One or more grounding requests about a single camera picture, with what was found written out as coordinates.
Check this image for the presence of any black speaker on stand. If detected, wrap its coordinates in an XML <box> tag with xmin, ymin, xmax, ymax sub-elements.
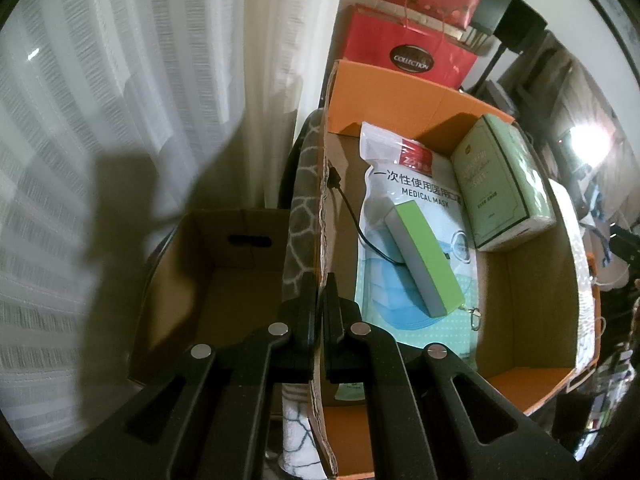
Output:
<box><xmin>470</xmin><ymin>0</ymin><xmax>547</xmax><ymax>94</ymax></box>

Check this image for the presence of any white curtain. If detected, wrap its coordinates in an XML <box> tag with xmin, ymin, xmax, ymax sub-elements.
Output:
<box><xmin>1</xmin><ymin>0</ymin><xmax>340</xmax><ymax>469</ymax></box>

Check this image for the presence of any red collection gift bag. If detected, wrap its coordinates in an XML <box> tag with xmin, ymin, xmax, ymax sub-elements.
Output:
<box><xmin>340</xmin><ymin>4</ymin><xmax>477</xmax><ymax>89</ymax></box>

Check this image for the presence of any empty brown cardboard box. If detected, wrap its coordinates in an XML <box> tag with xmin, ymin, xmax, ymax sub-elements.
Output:
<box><xmin>129</xmin><ymin>209</ymin><xmax>290</xmax><ymax>384</ymax></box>

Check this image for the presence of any brown sofa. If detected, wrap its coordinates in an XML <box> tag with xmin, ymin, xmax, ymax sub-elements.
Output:
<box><xmin>499</xmin><ymin>32</ymin><xmax>639</xmax><ymax>224</ymax></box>

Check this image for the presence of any grey white patterned blanket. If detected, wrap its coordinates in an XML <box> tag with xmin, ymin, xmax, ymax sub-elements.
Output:
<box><xmin>278</xmin><ymin>110</ymin><xmax>326</xmax><ymax>479</ymax></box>

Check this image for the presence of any green grey power bank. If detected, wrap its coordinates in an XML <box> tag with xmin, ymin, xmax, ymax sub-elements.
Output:
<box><xmin>384</xmin><ymin>200</ymin><xmax>464</xmax><ymax>318</ymax></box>

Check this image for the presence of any black usb cable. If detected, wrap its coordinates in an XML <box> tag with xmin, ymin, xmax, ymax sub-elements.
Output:
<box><xmin>326</xmin><ymin>159</ymin><xmax>407</xmax><ymax>267</ymax></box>

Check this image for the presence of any medical mask packet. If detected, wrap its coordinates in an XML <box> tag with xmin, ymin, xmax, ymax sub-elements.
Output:
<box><xmin>356</xmin><ymin>124</ymin><xmax>480</xmax><ymax>362</ymax></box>

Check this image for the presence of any green tissue pack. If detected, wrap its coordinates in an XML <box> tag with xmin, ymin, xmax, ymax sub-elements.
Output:
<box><xmin>450</xmin><ymin>114</ymin><xmax>555</xmax><ymax>252</ymax></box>

